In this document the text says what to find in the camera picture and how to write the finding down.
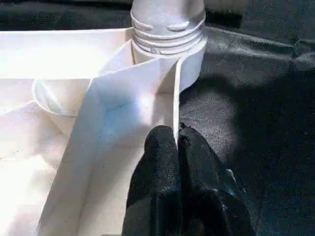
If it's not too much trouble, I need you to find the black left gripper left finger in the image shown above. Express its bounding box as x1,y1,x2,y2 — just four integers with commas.
122,125,184,236

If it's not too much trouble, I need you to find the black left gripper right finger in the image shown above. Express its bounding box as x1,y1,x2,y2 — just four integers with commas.
178,122,257,236

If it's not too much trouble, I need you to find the white plastic table leg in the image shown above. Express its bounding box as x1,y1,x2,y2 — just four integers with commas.
129,0,208,57

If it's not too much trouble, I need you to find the white plastic table top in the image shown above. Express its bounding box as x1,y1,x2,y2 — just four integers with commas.
0,26,208,236

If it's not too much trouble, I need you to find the black mat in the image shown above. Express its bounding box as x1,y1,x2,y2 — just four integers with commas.
0,0,315,236

